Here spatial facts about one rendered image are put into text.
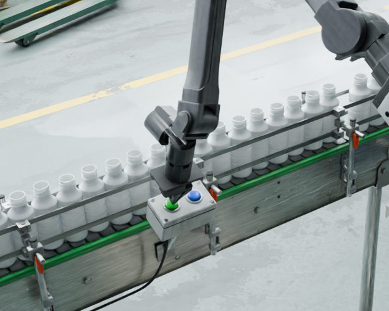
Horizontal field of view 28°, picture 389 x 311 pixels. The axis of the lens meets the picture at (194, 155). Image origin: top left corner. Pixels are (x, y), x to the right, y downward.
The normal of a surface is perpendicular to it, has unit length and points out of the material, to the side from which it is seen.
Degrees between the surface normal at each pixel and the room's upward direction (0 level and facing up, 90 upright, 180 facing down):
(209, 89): 82
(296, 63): 0
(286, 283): 0
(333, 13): 67
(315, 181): 90
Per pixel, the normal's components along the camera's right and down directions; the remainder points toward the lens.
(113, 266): 0.52, 0.41
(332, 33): -0.67, 0.04
